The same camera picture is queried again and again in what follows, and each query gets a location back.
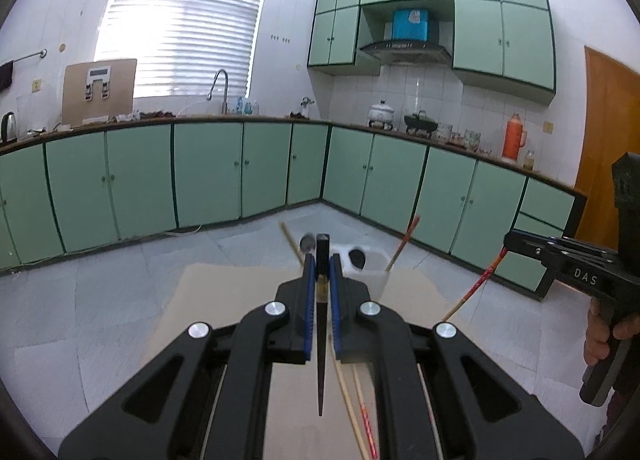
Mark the green kitchen cabinets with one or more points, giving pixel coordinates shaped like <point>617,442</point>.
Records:
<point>210,170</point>
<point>500,30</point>

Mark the steel electric kettle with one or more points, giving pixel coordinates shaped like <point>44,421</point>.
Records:
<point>7,127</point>

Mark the dark cloths on counter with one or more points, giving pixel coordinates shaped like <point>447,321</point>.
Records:
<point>156,115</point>

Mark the glass jar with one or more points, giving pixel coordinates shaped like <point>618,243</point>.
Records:
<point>529,161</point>

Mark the red-patterned bamboo chopstick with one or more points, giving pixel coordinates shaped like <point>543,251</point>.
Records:
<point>475,285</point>
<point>367,425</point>
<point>347,395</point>
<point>402,242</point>

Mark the light wooden gold-ended chopstick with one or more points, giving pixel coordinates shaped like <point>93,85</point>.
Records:
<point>291,245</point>

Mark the wall hooks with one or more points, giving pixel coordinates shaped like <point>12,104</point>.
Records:
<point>280,38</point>

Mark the steel kitchen faucet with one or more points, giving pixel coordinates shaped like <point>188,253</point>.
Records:
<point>224,90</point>

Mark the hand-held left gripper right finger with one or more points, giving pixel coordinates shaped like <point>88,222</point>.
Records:
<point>335,290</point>

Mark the blue box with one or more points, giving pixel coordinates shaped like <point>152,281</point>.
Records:
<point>411,25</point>

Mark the small chrome tap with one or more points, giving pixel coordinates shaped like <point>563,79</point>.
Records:
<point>306,107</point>

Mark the black range hood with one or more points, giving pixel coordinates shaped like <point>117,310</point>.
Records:
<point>405,51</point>

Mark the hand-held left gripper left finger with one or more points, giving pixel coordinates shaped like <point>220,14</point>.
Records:
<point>310,290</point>

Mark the white lidded pot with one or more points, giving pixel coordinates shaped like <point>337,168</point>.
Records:
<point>381,112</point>

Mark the metal towel rail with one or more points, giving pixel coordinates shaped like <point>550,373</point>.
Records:
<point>27,57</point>

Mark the white window blind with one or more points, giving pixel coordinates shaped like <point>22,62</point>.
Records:
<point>180,25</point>

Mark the patterned bowls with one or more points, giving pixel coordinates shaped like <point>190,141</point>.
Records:
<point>472,140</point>

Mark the orange thermos flask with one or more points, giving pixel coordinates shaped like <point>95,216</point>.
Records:
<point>513,140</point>

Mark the black wok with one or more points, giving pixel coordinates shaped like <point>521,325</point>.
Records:
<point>421,121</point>

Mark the dark towel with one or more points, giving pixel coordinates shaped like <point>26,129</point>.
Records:
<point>5,75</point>

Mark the stack of white bowls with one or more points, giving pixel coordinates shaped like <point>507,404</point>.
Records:
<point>444,134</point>

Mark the green upper kitchen cabinets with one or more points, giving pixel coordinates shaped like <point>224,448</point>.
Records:
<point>500,30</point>

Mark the wooden door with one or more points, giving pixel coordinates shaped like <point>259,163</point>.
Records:
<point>597,140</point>

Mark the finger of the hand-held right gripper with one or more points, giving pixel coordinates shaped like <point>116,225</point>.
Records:
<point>530,250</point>
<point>585,244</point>

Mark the gas stove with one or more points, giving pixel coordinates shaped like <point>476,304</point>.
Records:
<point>400,128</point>

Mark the small glass cup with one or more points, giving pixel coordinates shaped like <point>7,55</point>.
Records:
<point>485,151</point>

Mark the person's right hand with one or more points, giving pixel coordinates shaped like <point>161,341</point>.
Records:
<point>599,335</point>

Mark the black plastic spoon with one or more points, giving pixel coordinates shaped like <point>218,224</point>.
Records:
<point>357,259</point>

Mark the bottles beside sink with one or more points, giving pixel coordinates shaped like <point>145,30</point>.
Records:
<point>247,106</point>

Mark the white two-compartment utensil holder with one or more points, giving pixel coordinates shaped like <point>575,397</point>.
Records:
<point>374,281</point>

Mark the green lower kitchen cabinets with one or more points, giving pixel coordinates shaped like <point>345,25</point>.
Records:
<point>210,170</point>

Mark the metal spoon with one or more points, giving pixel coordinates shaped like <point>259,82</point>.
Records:
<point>306,242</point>

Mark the brown cardboard board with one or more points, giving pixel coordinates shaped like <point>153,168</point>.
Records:
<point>122,90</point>

